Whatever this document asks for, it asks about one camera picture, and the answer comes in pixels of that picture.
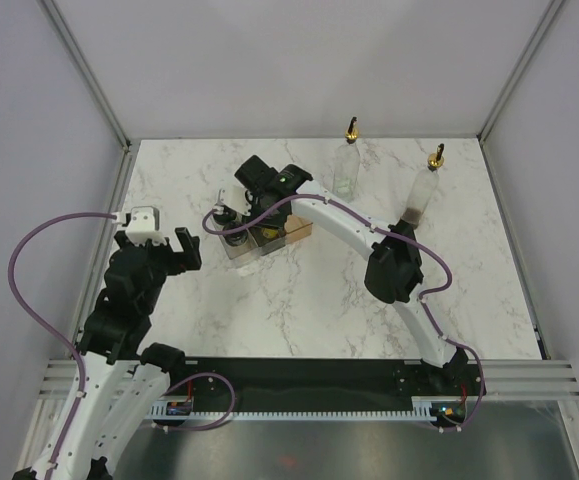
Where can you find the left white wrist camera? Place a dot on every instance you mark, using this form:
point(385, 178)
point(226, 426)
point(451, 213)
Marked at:
point(141, 225)

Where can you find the orange plastic bin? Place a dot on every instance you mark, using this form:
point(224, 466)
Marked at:
point(296, 228)

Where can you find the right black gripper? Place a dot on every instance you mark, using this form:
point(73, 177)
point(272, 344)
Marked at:
point(278, 221)

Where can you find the aluminium frame post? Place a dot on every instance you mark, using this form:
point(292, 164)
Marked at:
point(538, 36)
point(57, 21)

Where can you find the dark sauce glass bottle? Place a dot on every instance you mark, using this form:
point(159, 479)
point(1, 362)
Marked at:
point(423, 188)

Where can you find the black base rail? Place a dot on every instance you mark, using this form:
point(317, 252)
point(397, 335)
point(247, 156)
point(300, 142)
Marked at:
point(311, 385)

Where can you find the right aluminium frame post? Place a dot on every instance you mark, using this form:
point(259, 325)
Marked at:
point(538, 36)

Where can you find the yellow label bottle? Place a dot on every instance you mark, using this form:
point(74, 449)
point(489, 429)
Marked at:
point(269, 233)

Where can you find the left aluminium frame post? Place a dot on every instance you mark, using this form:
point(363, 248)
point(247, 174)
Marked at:
point(57, 21)

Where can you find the clear plastic bin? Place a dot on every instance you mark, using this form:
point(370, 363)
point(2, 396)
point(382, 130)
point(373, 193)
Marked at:
point(246, 250)

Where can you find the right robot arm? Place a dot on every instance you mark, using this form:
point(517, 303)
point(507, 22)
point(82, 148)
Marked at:
point(393, 274)

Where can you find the clear square oil bottle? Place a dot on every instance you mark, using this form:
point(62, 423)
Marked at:
point(347, 163)

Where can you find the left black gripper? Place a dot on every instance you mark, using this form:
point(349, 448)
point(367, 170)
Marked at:
point(190, 246)

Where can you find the white cable duct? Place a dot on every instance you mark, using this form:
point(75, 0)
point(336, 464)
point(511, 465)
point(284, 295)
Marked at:
point(420, 411)

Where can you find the grey plastic bin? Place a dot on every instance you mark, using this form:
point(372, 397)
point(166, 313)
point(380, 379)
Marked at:
point(267, 246)

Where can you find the black cap shaker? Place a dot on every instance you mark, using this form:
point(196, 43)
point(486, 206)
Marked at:
point(223, 215)
point(236, 239)

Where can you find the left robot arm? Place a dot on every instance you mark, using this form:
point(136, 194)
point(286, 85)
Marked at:
point(115, 384)

